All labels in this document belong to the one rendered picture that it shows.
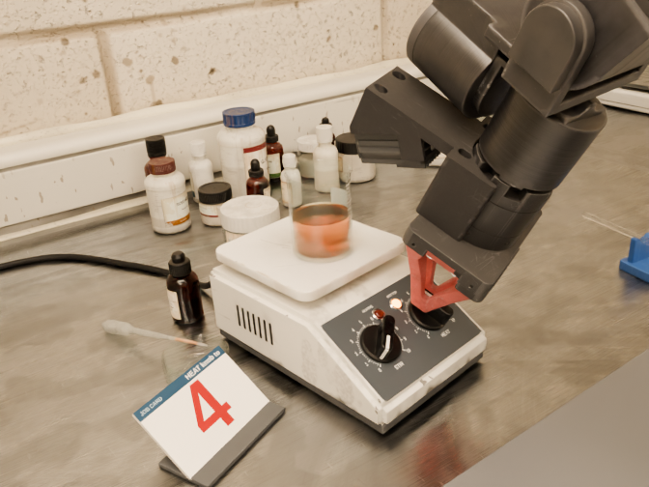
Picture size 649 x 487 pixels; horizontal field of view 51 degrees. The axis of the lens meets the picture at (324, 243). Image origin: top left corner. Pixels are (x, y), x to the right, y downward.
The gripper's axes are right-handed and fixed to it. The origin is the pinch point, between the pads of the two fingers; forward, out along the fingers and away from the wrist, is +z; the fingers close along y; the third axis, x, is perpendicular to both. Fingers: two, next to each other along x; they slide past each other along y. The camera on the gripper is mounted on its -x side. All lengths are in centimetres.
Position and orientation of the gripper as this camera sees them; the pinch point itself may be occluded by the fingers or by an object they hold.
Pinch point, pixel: (426, 297)
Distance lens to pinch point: 53.6
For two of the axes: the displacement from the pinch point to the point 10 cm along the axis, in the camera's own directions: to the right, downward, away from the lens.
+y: -5.5, 5.0, -6.7
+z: -2.9, 6.4, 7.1
